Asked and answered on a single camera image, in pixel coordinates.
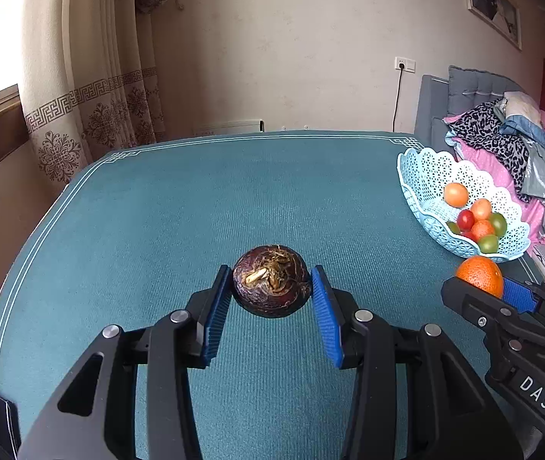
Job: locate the smooth orange fruit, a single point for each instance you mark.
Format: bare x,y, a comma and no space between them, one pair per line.
482,209
456,194

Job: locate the framed wall picture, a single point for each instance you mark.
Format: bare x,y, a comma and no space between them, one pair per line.
493,2

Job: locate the grey sofa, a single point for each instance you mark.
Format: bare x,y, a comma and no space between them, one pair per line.
430,105

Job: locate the wrinkled dark brown fruit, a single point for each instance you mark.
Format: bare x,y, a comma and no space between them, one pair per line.
271,280

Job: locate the white panel heater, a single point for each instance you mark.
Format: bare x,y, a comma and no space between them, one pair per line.
229,127

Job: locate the small orange fruit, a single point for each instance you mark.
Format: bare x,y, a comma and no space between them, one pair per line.
483,230

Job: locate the silver grey garment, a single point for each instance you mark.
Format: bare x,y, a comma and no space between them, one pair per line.
543,177

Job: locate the beige patterned curtain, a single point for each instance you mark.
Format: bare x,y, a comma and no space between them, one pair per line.
109,81

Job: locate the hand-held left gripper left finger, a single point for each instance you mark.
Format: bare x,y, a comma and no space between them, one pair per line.
215,316

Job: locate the white wall socket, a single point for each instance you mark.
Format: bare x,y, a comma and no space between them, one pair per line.
404,64

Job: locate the white garment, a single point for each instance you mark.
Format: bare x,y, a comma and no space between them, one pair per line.
521,103

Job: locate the pile of clothes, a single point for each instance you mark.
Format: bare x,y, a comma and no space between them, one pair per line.
473,151

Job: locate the large green tomato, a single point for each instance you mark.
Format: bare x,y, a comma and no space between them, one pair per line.
498,223

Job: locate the leopard print garment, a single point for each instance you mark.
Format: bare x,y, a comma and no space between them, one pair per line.
473,122

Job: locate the blue denim garment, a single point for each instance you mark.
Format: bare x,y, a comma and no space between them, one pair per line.
529,129

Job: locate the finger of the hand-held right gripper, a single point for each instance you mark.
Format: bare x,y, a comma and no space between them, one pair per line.
519,294
469,299

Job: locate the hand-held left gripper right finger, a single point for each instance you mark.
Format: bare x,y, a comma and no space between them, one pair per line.
326,316

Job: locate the rough-skinned orange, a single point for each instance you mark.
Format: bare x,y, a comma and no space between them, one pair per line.
481,274

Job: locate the light blue lattice basket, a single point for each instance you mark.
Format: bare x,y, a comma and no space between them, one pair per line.
425,177

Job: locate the black table clip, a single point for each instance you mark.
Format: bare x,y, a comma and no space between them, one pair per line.
1,421

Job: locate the teal table cover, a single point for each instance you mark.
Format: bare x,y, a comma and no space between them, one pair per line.
181,211

